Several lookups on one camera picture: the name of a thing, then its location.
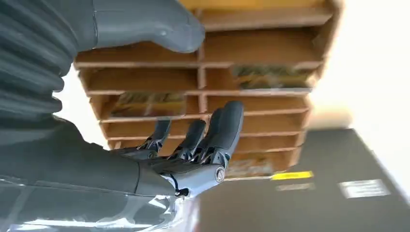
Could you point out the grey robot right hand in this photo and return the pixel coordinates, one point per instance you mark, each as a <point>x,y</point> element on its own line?
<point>80,179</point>

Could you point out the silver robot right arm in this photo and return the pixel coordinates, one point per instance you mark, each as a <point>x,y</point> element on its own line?
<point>32,64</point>

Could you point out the wooden card box with dividers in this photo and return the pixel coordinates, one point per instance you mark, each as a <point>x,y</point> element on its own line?
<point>256,48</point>

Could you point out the grey laptop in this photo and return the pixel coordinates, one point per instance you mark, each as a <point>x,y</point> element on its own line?
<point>320,211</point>

